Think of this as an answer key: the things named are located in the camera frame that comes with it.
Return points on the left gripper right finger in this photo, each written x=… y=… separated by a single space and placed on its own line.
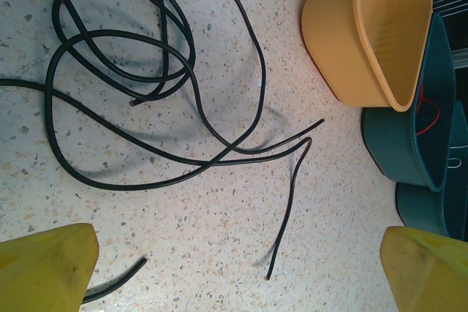
x=428 y=275

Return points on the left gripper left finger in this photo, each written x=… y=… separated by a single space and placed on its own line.
x=40 y=272

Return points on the teal plastic bin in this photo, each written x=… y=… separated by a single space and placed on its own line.
x=420 y=209
x=395 y=144

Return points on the orange plastic bin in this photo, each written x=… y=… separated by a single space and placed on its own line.
x=340 y=45

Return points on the aluminium frame post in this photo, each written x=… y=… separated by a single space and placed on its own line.
x=461 y=58

